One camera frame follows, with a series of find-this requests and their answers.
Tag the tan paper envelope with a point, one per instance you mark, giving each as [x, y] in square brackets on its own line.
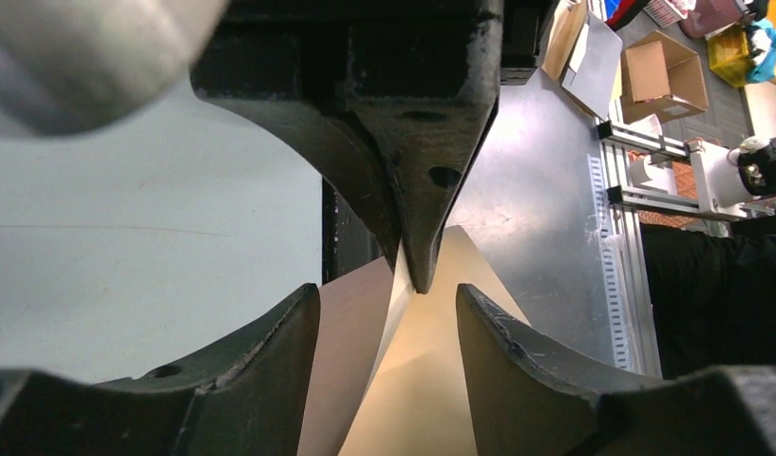
[387, 374]

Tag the cardboard box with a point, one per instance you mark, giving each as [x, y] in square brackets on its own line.
[661, 77]

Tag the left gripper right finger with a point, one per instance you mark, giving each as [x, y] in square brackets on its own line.
[530, 395]

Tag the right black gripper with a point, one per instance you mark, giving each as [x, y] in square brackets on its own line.
[420, 96]

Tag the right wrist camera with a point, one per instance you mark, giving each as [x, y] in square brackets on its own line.
[70, 67]

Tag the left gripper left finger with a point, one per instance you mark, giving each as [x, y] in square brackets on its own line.
[244, 394]

